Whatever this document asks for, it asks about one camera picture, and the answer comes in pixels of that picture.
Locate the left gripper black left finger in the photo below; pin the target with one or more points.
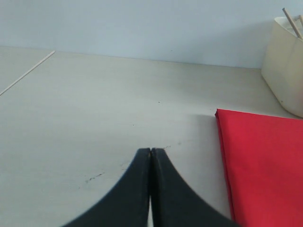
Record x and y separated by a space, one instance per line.
127 203

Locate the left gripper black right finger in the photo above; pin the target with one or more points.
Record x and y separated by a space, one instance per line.
174 203

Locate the red tablecloth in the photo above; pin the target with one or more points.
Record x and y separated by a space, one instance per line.
263 167

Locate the cream plastic bin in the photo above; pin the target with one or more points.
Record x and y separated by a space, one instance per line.
282 67

